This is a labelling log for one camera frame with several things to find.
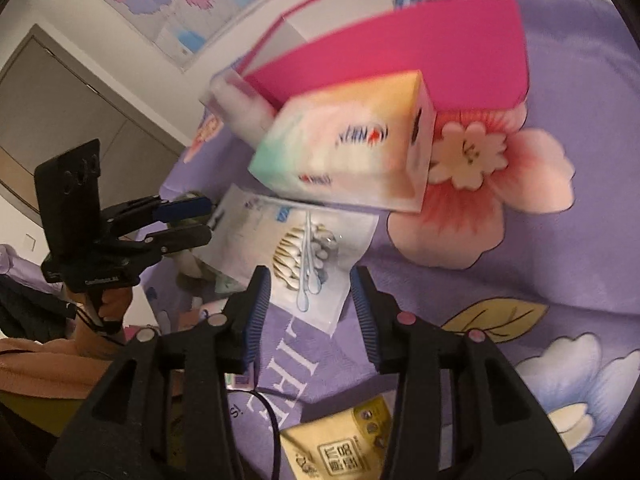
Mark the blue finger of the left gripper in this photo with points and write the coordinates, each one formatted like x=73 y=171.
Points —
x=187 y=208

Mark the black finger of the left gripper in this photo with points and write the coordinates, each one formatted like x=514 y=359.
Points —
x=177 y=239

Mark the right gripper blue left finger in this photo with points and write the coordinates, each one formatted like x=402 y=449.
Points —
x=254 y=305

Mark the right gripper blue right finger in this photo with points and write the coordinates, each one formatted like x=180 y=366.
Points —
x=376 y=315

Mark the cotton swab packet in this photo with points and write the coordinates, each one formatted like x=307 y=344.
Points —
x=308 y=249

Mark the yellow tissue pack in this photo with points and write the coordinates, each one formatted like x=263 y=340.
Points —
x=351 y=444

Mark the green plush toy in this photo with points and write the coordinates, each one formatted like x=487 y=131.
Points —
x=192 y=274

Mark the pink sleeve left forearm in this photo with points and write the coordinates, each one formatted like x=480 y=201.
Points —
x=65 y=369

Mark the person left hand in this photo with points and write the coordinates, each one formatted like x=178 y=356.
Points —
x=115 y=303

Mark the white spray bottle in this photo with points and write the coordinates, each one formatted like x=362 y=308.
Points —
x=239 y=106

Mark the grey wardrobe door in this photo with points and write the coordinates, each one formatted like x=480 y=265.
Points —
x=51 y=103

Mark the purple floral bedsheet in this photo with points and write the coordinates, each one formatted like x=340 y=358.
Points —
x=531 y=230

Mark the pastel tissue box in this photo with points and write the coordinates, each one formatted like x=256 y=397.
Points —
x=365 y=143

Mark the pink cardboard box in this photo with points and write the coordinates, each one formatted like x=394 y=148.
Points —
x=471 y=53

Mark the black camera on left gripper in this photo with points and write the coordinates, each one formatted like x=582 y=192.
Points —
x=67 y=190

